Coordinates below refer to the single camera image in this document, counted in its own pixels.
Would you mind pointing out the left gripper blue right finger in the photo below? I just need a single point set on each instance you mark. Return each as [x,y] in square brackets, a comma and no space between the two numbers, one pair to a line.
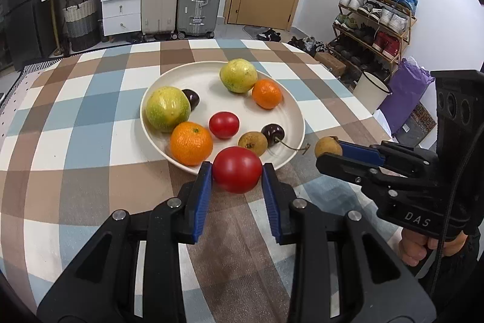
[271,189]

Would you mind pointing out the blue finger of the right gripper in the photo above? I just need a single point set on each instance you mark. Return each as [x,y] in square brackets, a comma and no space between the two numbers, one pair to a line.
[361,152]
[346,169]

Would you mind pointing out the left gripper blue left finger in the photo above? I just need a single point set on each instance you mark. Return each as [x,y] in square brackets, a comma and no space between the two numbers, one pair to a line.
[201,192]

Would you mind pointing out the red tomato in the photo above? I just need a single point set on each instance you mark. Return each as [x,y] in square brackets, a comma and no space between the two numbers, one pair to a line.
[224,125]
[236,169]

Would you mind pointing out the brown longan fruit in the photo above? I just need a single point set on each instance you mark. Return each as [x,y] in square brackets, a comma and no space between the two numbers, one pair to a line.
[254,141]
[328,144]

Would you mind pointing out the dark cherry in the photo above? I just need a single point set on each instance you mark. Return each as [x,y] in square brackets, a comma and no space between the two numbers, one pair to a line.
[275,134]
[192,97]

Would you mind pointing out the orange mandarin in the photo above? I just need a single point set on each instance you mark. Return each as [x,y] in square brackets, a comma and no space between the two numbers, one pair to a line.
[266,94]
[191,143]

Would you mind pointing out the large yellow-green fruit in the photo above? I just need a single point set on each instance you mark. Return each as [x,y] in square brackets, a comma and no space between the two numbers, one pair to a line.
[166,108]

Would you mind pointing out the right hand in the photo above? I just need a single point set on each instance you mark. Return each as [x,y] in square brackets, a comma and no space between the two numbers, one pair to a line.
[413,247]

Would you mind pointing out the white bucket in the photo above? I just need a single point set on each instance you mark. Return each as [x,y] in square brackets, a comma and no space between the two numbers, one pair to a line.
[371,91]

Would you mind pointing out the cream round plate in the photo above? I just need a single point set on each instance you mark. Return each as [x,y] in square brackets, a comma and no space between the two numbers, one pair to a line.
[216,101]

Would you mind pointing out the purple bag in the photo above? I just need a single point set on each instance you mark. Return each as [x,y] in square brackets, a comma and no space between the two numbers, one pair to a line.
[408,85]

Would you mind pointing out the wooden shoe rack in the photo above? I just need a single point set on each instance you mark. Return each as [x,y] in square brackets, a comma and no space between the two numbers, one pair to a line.
[372,35]

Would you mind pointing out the checkered tablecloth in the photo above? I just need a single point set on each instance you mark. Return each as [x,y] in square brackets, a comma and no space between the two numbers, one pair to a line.
[73,151]

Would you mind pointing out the woven laundry basket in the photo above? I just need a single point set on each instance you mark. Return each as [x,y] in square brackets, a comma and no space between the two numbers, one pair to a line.
[82,24]

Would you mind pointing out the black refrigerator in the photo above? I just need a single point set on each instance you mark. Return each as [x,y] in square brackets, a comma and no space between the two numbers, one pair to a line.
[21,32]

